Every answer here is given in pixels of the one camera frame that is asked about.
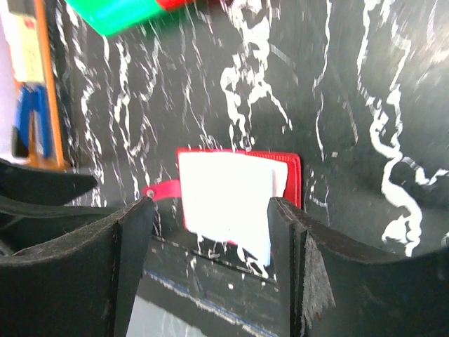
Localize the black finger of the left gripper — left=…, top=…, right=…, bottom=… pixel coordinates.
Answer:
left=1, top=159, right=98, bottom=206

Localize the blue item in rack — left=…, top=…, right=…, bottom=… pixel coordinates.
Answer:
left=11, top=84, right=53, bottom=159

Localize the orange wooden rack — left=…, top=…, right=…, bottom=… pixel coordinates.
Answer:
left=5, top=1, right=69, bottom=170

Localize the green plastic bin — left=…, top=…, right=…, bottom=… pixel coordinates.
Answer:
left=66, top=0, right=163, bottom=37

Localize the beige box in rack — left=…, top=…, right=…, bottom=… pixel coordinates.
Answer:
left=7, top=0, right=45, bottom=84

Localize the red bin left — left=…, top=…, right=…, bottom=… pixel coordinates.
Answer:
left=156, top=0, right=193, bottom=12

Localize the red leather card holder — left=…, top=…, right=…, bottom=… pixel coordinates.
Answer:
left=142, top=148, right=302, bottom=267

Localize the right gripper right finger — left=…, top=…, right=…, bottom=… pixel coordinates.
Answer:
left=267, top=197, right=448, bottom=336

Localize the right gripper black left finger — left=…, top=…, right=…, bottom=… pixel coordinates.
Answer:
left=1, top=197, right=154, bottom=336

